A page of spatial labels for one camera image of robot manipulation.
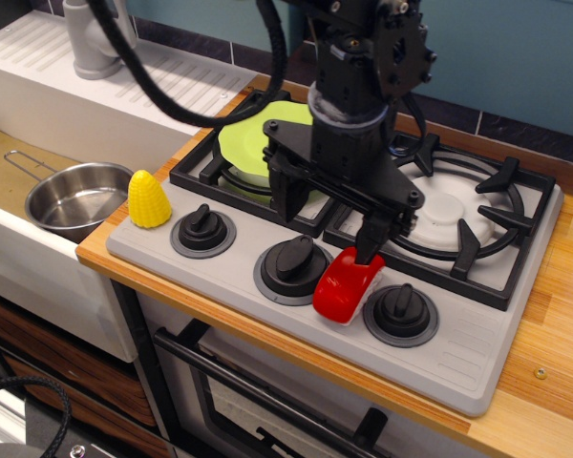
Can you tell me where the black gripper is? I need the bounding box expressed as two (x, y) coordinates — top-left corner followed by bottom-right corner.
(263, 120), (424, 265)

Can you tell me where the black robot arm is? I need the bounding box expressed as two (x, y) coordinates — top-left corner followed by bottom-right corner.
(264, 1), (436, 265)

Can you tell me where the red salmon sushi toy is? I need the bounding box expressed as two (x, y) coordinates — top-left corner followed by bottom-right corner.
(312, 247), (386, 325)

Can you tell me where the black right burner grate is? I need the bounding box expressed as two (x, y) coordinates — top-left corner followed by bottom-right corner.
(322, 131), (558, 312)

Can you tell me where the black burner grate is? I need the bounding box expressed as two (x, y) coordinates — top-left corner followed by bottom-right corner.
(170, 91), (347, 238)
(322, 131), (558, 312)

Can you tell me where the black middle stove knob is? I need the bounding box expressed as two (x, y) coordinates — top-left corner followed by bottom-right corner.
(253, 235), (333, 306)

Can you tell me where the black stove knob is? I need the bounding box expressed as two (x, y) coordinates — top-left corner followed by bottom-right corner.
(253, 235), (333, 306)
(170, 203), (237, 260)
(363, 283), (439, 348)

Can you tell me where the light green plate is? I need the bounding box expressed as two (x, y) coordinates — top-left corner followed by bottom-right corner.
(218, 101), (312, 204)

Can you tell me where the white right burner cap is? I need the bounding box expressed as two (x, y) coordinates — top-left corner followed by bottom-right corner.
(405, 174), (495, 252)

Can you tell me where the black right stove knob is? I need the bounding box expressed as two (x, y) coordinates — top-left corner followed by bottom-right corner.
(363, 283), (439, 348)

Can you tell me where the black left stove knob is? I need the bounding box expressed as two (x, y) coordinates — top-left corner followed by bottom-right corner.
(170, 203), (237, 260)

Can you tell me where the black left burner grate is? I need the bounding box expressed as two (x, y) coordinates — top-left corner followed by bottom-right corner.
(170, 91), (347, 238)

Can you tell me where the grey toy stove top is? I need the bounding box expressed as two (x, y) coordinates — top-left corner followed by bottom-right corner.
(105, 90), (565, 420)

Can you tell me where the yellow toy corn cob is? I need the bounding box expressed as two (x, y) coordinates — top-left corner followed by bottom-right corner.
(128, 170), (172, 229)

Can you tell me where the steel saucepan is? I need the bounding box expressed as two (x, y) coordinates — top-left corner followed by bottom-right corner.
(4, 150), (133, 243)

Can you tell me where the grey toy faucet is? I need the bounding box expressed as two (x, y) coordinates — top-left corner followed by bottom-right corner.
(63, 0), (121, 80)

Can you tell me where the wooden drawer front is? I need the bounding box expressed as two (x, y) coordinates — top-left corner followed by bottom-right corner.
(0, 293), (173, 458)

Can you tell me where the white toy sink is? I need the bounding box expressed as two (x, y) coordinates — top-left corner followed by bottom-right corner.
(0, 10), (264, 364)

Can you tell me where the black oven door handle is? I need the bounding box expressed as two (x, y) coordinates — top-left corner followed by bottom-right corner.
(153, 320), (388, 457)

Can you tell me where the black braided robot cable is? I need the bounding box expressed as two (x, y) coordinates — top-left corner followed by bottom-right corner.
(86, 0), (288, 130)

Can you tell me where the black cable bottom left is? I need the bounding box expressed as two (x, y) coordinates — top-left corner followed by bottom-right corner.
(0, 375), (73, 458)

